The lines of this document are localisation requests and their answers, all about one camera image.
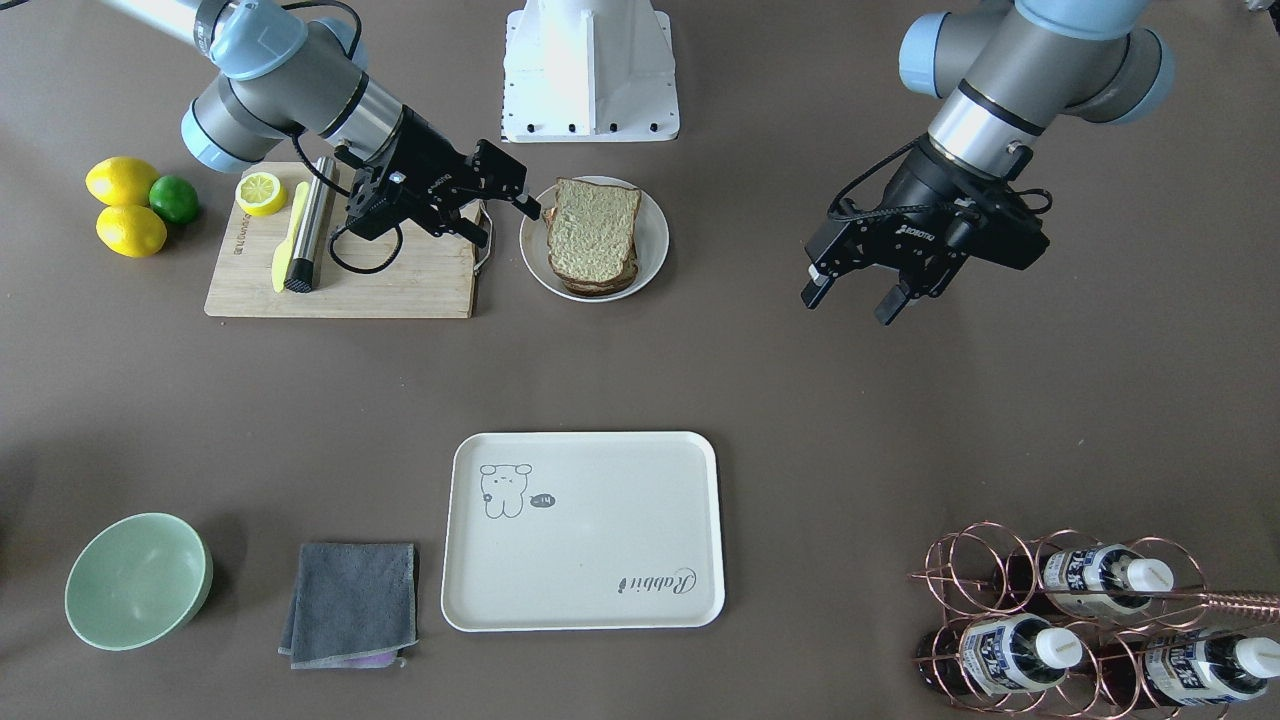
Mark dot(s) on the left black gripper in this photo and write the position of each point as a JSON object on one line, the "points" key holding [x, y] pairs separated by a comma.
{"points": [[908, 204]]}

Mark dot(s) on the white round plate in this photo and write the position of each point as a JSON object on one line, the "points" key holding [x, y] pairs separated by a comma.
{"points": [[652, 246]]}

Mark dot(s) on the yellow plastic knife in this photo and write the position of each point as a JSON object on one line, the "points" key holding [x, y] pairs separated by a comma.
{"points": [[283, 253]]}

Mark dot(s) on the cream rabbit tray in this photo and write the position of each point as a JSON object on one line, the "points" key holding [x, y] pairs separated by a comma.
{"points": [[570, 531]]}

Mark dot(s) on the half lemon slice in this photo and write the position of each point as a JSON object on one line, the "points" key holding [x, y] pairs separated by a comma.
{"points": [[260, 194]]}

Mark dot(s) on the steel cylinder tool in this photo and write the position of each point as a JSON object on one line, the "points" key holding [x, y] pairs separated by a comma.
{"points": [[300, 276]]}

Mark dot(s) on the tea bottle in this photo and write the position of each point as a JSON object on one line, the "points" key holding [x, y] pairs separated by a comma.
{"points": [[1199, 668], [1106, 581], [1011, 654]]}

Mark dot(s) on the yellow lemon near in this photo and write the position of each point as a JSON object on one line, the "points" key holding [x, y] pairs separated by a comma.
{"points": [[131, 230]]}

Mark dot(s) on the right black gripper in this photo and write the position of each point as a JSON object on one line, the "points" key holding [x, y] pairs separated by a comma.
{"points": [[428, 157]]}

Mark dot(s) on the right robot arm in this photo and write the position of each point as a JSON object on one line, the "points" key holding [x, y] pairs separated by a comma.
{"points": [[280, 74]]}

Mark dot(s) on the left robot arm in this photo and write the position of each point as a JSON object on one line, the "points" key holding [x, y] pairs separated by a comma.
{"points": [[1004, 72]]}

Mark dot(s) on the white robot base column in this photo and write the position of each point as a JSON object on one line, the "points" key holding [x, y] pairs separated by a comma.
{"points": [[589, 72]]}

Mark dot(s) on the grey folded cloth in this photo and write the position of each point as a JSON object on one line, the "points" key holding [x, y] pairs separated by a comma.
{"points": [[354, 606]]}

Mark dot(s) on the green lime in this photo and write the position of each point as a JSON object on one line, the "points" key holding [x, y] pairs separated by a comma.
{"points": [[174, 199]]}

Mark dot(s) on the mint green bowl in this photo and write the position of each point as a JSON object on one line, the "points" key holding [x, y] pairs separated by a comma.
{"points": [[137, 581]]}

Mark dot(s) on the copper wire bottle rack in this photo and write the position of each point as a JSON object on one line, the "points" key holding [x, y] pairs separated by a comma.
{"points": [[958, 570]]}

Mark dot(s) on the wooden cutting board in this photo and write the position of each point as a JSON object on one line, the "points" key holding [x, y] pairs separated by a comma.
{"points": [[432, 277]]}

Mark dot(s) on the bread slice top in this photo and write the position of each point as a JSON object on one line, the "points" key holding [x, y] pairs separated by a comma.
{"points": [[576, 198]]}

